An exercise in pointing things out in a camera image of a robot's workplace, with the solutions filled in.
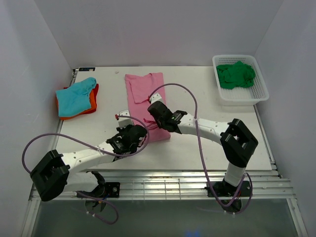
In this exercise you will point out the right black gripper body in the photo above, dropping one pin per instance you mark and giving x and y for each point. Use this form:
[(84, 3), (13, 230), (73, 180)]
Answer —
[(160, 125)]

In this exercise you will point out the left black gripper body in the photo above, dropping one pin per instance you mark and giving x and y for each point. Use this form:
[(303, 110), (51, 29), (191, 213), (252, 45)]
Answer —
[(124, 131)]

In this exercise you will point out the pink t shirt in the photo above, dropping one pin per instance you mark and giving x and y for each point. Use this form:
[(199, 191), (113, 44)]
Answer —
[(138, 90)]

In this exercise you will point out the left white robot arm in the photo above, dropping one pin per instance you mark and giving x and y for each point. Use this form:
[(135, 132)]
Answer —
[(69, 172)]

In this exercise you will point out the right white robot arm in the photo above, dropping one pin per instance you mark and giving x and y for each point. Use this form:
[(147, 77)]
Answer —
[(237, 141)]

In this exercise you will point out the orange folded t shirt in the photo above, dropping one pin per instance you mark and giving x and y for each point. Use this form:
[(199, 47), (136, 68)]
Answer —
[(88, 111)]

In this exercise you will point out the cyan folded t shirt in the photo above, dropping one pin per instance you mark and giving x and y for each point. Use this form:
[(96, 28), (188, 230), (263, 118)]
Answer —
[(75, 99)]

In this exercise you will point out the green t shirt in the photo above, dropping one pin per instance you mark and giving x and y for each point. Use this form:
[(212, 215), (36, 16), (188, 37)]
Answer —
[(235, 75)]

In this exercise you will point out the white plastic basket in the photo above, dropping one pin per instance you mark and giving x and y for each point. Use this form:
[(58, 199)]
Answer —
[(241, 96)]

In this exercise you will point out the dark label sticker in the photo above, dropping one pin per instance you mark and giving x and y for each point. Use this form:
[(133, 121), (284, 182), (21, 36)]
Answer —
[(86, 69)]

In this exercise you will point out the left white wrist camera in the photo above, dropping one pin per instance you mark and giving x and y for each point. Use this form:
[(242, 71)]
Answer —
[(123, 118)]

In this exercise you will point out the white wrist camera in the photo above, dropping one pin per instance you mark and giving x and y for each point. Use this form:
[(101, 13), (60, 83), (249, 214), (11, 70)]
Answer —
[(155, 98), (123, 118)]

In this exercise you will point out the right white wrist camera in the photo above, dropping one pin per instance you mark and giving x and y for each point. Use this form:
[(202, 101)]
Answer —
[(155, 98)]

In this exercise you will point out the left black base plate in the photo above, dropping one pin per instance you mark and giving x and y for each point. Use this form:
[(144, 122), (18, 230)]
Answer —
[(112, 190)]

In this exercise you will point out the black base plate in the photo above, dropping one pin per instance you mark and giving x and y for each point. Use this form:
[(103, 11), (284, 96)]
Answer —
[(112, 190), (223, 189)]

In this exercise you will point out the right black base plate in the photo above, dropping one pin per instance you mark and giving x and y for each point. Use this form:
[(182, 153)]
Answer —
[(223, 189)]

